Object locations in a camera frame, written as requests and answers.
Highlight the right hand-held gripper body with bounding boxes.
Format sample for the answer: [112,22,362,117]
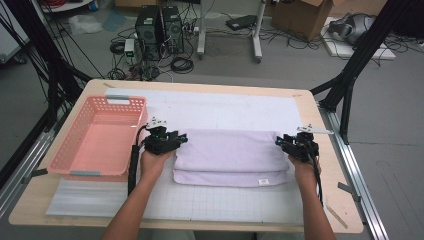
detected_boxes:
[281,124,335,164]

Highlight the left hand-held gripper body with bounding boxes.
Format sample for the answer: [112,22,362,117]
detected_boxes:
[143,116,183,156]

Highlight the lilac patterned towel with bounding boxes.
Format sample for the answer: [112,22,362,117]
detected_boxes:
[172,128,290,188]

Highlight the pink plastic basket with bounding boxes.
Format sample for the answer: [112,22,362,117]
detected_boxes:
[46,94,149,183]

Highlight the person's left hand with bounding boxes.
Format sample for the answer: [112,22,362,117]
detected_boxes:
[139,149,177,183]

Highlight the person's right hand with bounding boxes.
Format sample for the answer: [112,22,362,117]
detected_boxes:
[287,154,323,192]

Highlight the white grid mat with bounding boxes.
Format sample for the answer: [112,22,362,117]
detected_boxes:
[104,87,331,227]

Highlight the thin wooden stick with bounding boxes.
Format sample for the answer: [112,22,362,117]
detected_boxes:
[325,203,350,230]

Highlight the white power supply box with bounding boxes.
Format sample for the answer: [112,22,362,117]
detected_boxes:
[123,38,136,65]

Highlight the white floor board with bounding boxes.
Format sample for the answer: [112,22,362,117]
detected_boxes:
[320,16,397,61]

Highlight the black computer tower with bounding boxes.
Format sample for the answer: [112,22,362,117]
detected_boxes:
[161,5,185,54]
[134,4,165,62]

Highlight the brown cardboard box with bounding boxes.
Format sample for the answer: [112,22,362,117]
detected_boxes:
[271,0,334,42]

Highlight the black flat device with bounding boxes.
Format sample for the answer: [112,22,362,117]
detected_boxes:
[225,14,258,32]

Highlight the grey rounded device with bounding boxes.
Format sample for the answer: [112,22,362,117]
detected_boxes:
[328,12,376,46]

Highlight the clear plastic bag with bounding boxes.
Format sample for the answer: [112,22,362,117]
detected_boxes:
[68,13,104,36]

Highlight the white cabinet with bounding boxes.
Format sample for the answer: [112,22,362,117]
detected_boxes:
[0,0,31,64]

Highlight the black sleeved gripper cable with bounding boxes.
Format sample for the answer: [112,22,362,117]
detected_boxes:
[127,124,150,197]

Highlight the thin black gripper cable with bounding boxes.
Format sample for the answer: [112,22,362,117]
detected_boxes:
[308,144,325,207]

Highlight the aluminium rail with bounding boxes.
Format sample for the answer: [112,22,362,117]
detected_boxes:
[318,103,389,240]
[0,109,56,218]

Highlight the grey metal bracket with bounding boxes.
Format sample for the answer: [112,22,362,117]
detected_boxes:
[21,168,49,184]
[337,181,362,203]

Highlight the coiled black cable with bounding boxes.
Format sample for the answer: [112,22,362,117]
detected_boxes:
[170,56,195,75]

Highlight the white stand frame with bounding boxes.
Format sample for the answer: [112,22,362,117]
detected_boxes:
[196,0,268,64]

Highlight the black frame strut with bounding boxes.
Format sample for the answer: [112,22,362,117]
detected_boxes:
[0,0,93,131]
[309,0,414,145]

